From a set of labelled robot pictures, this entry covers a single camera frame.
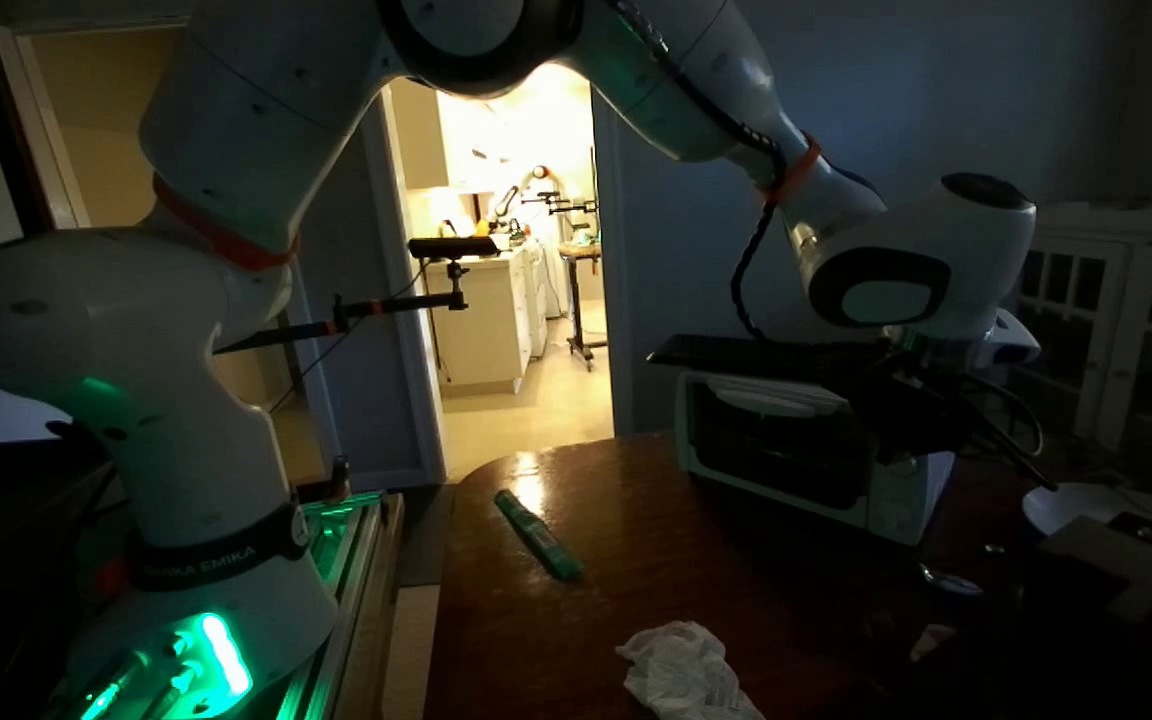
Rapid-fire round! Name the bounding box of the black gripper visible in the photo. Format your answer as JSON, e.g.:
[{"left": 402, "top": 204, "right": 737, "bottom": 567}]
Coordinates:
[{"left": 868, "top": 349, "right": 1026, "bottom": 462}]

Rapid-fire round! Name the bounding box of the white toaster oven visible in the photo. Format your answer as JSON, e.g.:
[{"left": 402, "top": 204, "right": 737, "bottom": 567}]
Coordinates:
[{"left": 669, "top": 373, "right": 958, "bottom": 548}]

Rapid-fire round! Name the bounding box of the black computer keyboard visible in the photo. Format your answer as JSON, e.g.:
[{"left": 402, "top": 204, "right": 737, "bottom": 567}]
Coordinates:
[{"left": 638, "top": 333, "right": 899, "bottom": 392}]

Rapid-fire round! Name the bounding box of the white cabinet with glass doors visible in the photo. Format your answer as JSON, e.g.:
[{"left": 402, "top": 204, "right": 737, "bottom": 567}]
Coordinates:
[{"left": 1010, "top": 194, "right": 1152, "bottom": 473}]

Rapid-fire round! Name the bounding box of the crumpled white tissue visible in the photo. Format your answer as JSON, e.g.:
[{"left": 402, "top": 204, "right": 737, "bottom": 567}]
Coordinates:
[{"left": 613, "top": 614, "right": 768, "bottom": 720}]

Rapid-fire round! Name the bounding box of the green marker pen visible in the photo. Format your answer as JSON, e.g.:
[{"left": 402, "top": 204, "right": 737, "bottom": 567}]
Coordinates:
[{"left": 488, "top": 486, "right": 584, "bottom": 588}]

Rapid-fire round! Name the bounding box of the white kitchen counter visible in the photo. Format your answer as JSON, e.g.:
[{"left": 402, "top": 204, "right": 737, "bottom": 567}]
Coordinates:
[{"left": 431, "top": 237, "right": 569, "bottom": 400}]

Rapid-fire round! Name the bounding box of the aluminium robot mounting platform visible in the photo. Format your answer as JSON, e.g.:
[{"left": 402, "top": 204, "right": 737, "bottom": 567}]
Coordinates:
[{"left": 40, "top": 482, "right": 449, "bottom": 720}]

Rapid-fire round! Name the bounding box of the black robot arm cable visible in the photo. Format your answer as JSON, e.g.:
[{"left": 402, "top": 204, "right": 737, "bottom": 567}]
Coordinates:
[{"left": 726, "top": 164, "right": 811, "bottom": 349}]

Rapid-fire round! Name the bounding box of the black camera on stand arm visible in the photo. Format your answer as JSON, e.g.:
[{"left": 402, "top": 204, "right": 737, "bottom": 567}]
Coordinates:
[{"left": 208, "top": 233, "right": 503, "bottom": 360}]

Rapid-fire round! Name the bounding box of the white door frame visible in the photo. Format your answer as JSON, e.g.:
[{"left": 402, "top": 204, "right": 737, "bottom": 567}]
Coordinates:
[{"left": 332, "top": 73, "right": 633, "bottom": 486}]

